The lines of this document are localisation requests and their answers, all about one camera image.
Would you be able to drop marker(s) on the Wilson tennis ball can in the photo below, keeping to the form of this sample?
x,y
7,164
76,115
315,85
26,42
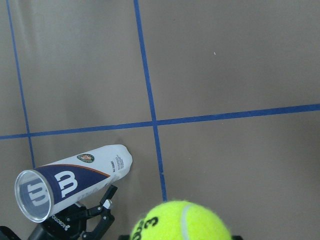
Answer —
x,y
51,188

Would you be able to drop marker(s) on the yellow tennis ball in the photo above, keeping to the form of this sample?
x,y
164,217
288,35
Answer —
x,y
180,220

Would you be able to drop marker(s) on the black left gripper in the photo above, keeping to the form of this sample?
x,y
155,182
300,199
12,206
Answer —
x,y
56,227

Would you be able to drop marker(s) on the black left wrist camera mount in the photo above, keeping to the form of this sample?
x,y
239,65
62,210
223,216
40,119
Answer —
x,y
7,234

